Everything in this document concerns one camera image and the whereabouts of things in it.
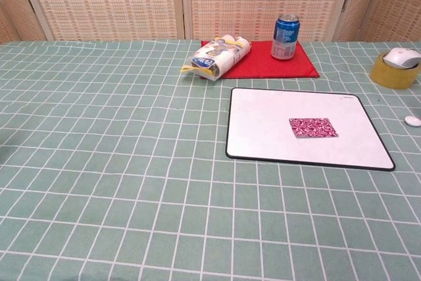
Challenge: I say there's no white computer mouse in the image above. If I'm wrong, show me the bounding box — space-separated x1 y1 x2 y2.
383 47 421 70

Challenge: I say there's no yellow packing tape roll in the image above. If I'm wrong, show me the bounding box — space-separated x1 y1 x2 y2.
370 51 421 90

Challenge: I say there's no white snack bag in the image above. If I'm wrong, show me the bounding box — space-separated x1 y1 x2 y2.
180 34 253 82

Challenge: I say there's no white board with black edge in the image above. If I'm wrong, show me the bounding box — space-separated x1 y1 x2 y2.
225 87 397 172

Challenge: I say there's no green checked tablecloth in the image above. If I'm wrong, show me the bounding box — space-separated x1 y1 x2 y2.
0 39 421 281

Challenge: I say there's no red cloth mat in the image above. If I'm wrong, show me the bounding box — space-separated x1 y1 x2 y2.
200 40 321 80

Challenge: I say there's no pink patterned rectangular card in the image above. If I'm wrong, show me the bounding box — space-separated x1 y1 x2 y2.
289 117 340 140

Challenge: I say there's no blue soda can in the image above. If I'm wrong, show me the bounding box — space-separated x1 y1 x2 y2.
270 13 301 61

